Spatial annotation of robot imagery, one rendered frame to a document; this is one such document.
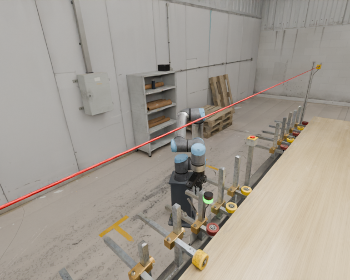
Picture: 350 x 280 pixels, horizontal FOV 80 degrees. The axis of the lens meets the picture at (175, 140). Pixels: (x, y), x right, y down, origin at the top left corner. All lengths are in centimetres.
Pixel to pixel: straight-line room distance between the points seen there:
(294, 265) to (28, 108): 324
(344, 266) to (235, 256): 54
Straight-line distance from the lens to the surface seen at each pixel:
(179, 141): 142
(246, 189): 179
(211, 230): 143
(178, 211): 120
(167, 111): 469
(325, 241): 159
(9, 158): 348
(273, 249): 143
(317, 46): 886
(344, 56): 879
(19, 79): 334
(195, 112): 191
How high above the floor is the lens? 195
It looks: 24 degrees down
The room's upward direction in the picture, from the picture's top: 2 degrees counter-clockwise
